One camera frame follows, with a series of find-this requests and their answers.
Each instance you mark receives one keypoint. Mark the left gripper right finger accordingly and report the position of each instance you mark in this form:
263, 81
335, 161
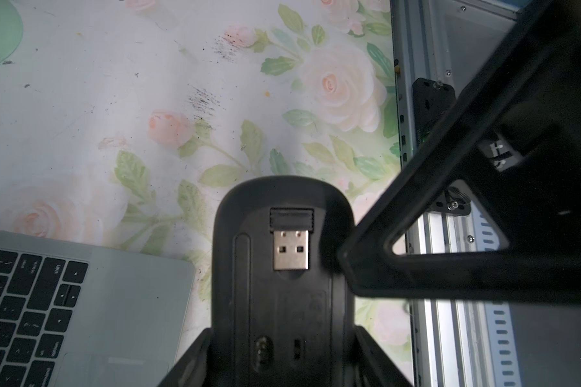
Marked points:
371, 365

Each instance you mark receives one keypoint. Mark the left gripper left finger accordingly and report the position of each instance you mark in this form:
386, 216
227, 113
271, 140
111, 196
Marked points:
191, 370

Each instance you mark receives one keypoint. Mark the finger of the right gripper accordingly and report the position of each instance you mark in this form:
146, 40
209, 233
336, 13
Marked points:
367, 258

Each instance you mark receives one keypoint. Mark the black wireless mouse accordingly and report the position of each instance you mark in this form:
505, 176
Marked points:
279, 328

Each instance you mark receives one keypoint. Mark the silver laptop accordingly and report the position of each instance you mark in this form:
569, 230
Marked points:
72, 314

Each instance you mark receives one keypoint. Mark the silver black USB receiver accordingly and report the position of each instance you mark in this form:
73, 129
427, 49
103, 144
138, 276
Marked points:
291, 229

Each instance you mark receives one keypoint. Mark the floral table mat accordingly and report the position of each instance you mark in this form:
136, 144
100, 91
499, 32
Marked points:
124, 123

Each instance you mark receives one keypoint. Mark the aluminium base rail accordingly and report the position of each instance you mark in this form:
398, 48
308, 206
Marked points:
514, 139

